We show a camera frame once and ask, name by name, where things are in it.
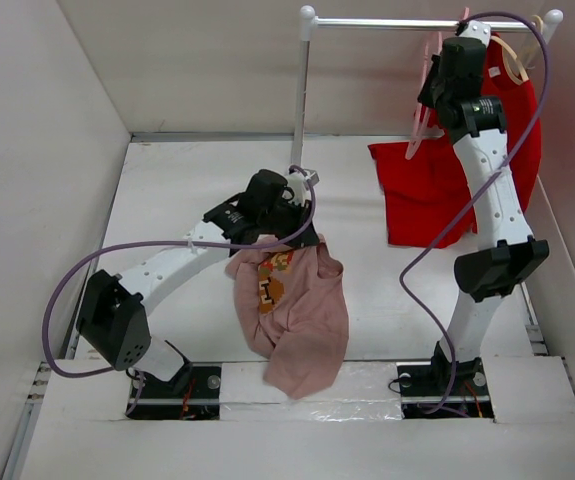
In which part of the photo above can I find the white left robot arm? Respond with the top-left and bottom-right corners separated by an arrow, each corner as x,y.
76,166 -> 318,397

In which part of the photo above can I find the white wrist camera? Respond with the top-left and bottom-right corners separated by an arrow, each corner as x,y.
286,169 -> 319,189
455,20 -> 491,46

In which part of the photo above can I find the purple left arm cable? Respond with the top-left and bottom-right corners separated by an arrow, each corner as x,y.
40,164 -> 318,419

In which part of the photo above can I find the red t-shirt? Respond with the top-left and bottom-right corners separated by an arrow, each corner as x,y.
368,40 -> 537,247

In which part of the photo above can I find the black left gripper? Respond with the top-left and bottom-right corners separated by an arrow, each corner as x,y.
259,196 -> 319,248

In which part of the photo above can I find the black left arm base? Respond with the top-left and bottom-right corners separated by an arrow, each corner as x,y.
126,363 -> 222,421

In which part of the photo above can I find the silver clothes rack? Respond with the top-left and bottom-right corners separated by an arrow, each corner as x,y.
290,5 -> 564,166

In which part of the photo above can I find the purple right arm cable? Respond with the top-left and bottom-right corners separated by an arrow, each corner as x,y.
399,11 -> 551,419

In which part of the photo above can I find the pink plastic hanger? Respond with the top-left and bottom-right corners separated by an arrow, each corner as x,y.
406,7 -> 471,161

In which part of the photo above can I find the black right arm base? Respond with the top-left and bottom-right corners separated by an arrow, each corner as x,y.
388,358 -> 494,419

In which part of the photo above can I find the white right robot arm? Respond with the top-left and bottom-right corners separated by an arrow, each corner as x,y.
419,20 -> 549,393

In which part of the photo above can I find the pink t-shirt with print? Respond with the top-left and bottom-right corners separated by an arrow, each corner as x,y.
225,237 -> 349,400

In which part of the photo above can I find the beige wooden hanger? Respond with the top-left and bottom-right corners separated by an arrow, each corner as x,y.
491,33 -> 540,85

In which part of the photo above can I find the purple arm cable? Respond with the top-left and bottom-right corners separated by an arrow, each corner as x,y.
399,11 -> 551,419
40,164 -> 318,419

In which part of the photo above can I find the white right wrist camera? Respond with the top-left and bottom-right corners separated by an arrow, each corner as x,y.
455,20 -> 491,46

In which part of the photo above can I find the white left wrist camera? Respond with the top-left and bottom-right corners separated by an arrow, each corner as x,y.
286,169 -> 319,189

